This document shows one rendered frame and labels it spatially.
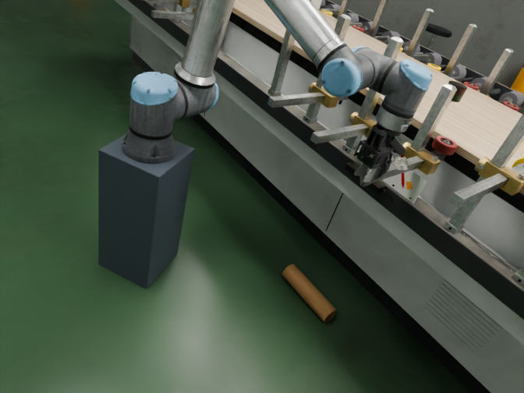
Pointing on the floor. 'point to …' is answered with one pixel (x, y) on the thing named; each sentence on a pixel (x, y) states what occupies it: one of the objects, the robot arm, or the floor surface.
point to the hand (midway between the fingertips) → (365, 182)
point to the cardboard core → (309, 293)
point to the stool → (437, 33)
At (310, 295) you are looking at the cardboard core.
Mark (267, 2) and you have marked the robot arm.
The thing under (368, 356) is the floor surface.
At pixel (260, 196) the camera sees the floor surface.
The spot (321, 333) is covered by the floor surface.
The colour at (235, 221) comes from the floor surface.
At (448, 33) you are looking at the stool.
